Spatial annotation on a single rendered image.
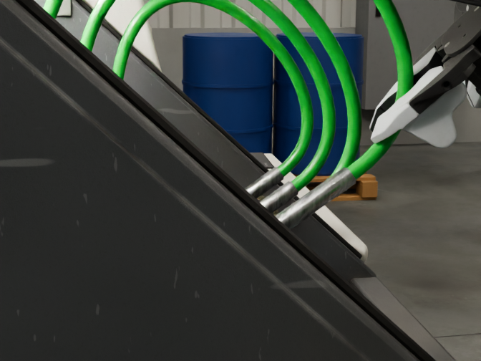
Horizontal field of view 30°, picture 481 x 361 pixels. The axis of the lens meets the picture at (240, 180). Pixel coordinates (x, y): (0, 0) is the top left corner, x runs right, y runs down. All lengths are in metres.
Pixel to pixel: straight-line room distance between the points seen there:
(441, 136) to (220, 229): 0.39
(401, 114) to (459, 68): 0.06
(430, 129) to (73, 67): 0.44
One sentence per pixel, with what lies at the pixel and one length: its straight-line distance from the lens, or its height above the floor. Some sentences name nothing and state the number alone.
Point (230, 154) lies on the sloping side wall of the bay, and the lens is 1.12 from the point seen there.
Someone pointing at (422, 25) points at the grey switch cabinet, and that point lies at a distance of 7.55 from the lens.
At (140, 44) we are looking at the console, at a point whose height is 1.25.
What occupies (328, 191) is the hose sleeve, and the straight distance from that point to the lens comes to 0.81.
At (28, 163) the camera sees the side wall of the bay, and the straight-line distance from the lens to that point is 0.44.
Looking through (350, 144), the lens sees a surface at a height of 1.17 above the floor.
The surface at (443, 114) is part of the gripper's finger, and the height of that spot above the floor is 1.21.
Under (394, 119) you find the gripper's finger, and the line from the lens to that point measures 0.79.
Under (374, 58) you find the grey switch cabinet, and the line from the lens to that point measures 7.41.
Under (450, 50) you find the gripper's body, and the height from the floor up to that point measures 1.27.
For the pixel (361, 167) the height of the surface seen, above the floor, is 1.16.
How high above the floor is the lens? 1.32
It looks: 12 degrees down
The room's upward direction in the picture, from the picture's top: straight up
